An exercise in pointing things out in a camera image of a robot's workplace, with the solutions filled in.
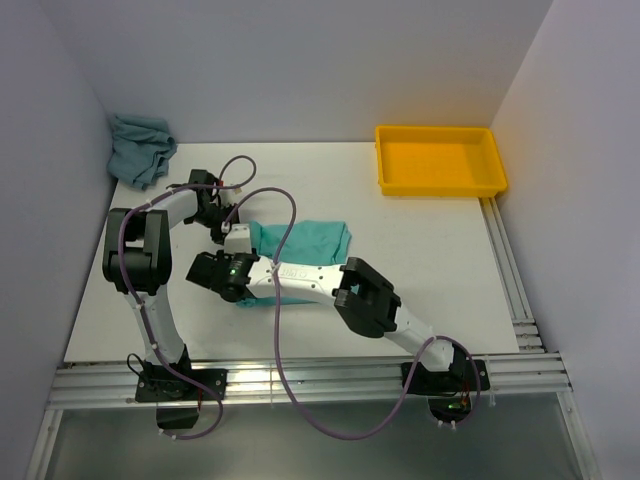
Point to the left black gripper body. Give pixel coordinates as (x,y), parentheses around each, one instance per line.
(213,218)

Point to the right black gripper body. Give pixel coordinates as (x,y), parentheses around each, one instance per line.
(224,256)

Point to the teal green t-shirt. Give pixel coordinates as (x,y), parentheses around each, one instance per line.
(295,261)

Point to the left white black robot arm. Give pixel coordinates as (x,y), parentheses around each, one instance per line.
(137,261)

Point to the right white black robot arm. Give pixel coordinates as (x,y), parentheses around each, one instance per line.
(363,298)

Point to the crumpled grey-blue t-shirt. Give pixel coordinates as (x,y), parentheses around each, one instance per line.
(141,150)

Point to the yellow plastic tray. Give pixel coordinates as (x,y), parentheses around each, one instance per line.
(428,161)

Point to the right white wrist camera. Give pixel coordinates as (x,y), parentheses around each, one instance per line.
(238,240)

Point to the aluminium front rail frame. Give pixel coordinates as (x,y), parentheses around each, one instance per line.
(111,385)

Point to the aluminium right side rail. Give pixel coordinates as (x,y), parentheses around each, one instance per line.
(510,265)

